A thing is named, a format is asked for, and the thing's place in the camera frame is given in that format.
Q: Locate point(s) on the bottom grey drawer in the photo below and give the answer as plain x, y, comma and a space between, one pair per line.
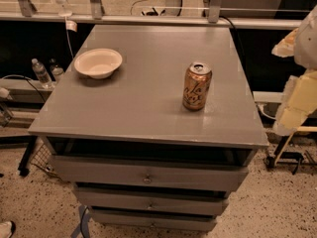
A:
152, 220

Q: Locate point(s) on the clear water bottle left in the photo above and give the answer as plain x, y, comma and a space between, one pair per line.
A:
42, 74

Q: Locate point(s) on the grey drawer cabinet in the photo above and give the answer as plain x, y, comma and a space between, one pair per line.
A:
137, 114

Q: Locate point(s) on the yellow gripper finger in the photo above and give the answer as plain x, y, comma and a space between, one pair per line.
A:
285, 48
299, 100

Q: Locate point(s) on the middle grey drawer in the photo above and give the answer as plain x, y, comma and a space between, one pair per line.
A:
146, 201

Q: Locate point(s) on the white shoe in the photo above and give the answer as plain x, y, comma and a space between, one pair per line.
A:
7, 229

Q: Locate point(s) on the clear water bottle right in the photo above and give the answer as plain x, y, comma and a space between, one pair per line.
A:
56, 70

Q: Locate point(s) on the clear water bottle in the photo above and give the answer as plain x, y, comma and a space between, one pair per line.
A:
42, 74
56, 70

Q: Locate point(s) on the orange soda can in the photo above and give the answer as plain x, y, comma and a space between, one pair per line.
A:
196, 85

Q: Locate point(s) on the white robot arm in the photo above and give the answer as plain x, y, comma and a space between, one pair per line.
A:
305, 52

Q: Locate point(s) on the yellow black stand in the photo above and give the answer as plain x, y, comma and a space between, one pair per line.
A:
280, 156

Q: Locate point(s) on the grey drawer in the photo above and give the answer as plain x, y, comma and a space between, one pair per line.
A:
146, 201
154, 174
152, 220

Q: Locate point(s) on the top grey drawer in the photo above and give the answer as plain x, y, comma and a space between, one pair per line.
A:
154, 174

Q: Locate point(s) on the white paper bowl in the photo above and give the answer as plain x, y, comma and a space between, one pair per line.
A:
98, 63

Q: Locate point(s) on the wire mesh basket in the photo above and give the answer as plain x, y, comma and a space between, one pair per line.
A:
41, 159

